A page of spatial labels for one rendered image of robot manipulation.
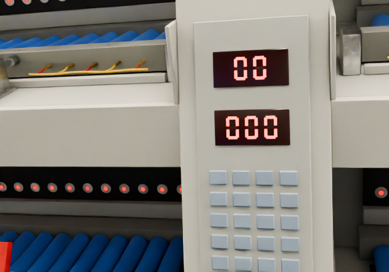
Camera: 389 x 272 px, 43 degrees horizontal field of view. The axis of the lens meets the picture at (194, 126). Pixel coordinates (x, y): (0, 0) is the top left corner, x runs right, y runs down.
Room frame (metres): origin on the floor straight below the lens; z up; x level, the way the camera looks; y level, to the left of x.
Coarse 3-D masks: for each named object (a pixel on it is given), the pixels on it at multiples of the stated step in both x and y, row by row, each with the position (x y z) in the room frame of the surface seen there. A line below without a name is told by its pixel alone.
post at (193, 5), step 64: (192, 0) 0.32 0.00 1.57; (256, 0) 0.31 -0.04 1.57; (320, 0) 0.30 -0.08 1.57; (192, 64) 0.32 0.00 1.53; (320, 64) 0.30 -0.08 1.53; (192, 128) 0.32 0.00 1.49; (320, 128) 0.30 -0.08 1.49; (192, 192) 0.32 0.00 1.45; (320, 192) 0.30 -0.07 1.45; (192, 256) 0.32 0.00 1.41; (320, 256) 0.30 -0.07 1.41
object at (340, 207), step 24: (336, 0) 0.49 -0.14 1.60; (96, 24) 0.55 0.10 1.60; (336, 24) 0.49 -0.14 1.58; (336, 168) 0.49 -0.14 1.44; (360, 168) 0.48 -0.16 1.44; (336, 192) 0.49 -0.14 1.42; (360, 192) 0.48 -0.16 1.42; (96, 216) 0.55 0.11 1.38; (336, 216) 0.49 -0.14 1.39; (360, 216) 0.48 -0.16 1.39; (336, 240) 0.49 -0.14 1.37
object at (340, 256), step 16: (368, 176) 0.45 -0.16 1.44; (384, 176) 0.45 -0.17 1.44; (368, 192) 0.45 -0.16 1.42; (384, 192) 0.45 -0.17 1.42; (368, 208) 0.45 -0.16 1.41; (384, 208) 0.45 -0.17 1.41; (384, 224) 0.45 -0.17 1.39; (368, 240) 0.44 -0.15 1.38; (384, 240) 0.43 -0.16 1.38; (336, 256) 0.45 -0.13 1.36; (352, 256) 0.45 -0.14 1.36; (368, 256) 0.44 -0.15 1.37; (384, 256) 0.42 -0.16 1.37
